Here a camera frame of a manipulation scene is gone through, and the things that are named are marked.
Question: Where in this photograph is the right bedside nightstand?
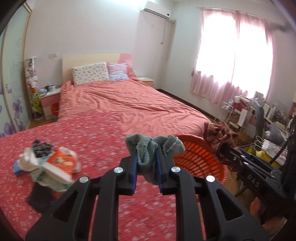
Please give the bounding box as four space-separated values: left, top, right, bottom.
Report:
137 76 154 87

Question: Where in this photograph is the pink striped pillow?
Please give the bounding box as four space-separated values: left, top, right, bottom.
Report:
107 62 129 81

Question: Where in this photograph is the light green cloth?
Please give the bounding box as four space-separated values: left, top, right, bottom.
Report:
30 162 81 192

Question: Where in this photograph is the black mesh mat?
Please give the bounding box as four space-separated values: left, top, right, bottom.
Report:
26 183 56 213

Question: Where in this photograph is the white wire rack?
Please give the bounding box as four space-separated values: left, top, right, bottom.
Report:
216 99 239 130

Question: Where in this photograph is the red instant noodle cup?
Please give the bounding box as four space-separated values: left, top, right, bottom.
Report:
42 147 78 184

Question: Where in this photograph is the pink window curtain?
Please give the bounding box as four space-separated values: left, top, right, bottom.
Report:
190 8 273 104

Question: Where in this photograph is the white wall air conditioner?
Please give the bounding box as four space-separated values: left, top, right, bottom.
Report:
141 1 171 20

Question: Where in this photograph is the person right hand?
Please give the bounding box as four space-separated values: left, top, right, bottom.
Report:
250 197 287 240

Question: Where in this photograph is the beige pink headboard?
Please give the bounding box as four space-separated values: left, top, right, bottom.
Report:
62 53 133 83

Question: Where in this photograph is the floral white pillow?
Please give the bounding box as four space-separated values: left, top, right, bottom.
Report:
72 62 109 86

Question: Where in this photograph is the grey green sock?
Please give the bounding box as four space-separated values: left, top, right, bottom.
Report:
125 133 186 185

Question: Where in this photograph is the floral sliding wardrobe door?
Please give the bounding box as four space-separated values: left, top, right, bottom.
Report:
1 4 32 138

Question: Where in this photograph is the salmon pink bed duvet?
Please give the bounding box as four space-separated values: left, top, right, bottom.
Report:
58 79 210 137

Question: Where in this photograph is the black floral cloth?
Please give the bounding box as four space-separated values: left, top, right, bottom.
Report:
32 138 53 158

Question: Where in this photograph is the crumpled white tissue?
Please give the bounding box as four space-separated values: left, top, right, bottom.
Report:
18 148 39 172

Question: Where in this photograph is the white wall socket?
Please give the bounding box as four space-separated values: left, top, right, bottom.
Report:
49 53 58 58

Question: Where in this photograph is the plush toy hanging rack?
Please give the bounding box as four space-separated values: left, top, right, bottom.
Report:
24 57 44 120

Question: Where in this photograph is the orange plastic laundry basket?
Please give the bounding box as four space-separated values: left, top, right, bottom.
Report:
173 134 228 184

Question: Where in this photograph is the blue tissue packet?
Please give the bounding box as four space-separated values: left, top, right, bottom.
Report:
13 161 25 176

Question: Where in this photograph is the brown plaid cloth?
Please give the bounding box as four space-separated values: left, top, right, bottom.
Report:
203 121 240 172

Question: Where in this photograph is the small red bin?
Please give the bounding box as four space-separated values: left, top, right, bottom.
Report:
51 102 59 121

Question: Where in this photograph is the cluttered desk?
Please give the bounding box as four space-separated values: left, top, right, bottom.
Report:
238 93 287 169

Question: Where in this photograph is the pink white left nightstand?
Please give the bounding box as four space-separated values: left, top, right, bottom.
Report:
41 88 61 120

